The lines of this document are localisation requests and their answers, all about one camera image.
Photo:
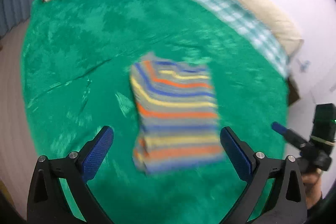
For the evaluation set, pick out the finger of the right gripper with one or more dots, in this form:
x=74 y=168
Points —
x=289 y=135

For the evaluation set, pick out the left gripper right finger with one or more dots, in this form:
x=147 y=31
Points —
x=286 y=200

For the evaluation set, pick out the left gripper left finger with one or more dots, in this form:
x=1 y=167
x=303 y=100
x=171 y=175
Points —
x=47 y=202

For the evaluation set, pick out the green floral bedspread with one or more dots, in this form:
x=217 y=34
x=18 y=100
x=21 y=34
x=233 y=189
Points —
x=75 y=76

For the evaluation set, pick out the dark wooden nightstand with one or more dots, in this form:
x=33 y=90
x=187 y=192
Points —
x=293 y=92

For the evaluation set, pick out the cream long pillow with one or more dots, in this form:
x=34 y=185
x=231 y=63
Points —
x=279 y=24

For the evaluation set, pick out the teal checked bed sheet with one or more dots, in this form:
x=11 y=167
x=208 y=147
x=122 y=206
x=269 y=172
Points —
x=247 y=25

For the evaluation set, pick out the striped knit sweater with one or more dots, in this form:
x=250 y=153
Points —
x=178 y=115

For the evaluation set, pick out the person right hand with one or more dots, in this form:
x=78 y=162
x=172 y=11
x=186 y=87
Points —
x=312 y=184

